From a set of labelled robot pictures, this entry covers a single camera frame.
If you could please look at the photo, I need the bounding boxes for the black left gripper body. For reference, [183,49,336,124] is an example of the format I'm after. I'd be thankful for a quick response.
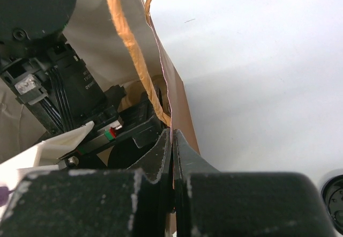
[76,92,163,156]

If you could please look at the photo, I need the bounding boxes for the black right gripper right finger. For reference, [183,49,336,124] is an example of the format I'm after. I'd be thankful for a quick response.
[173,129,219,236]

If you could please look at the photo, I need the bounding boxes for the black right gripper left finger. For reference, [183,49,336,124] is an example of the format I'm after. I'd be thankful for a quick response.
[128,128,172,236]

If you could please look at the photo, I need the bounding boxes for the brown paper bag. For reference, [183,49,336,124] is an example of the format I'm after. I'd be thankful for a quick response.
[1,0,199,161]

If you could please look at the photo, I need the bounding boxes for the black plastic cup lid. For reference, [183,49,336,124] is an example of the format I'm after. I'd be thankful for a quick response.
[321,175,342,236]

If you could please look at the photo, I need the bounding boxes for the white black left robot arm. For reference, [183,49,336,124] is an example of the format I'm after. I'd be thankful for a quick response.
[1,0,161,159]

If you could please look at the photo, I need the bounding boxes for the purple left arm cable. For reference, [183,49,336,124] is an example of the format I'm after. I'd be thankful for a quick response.
[0,184,14,208]

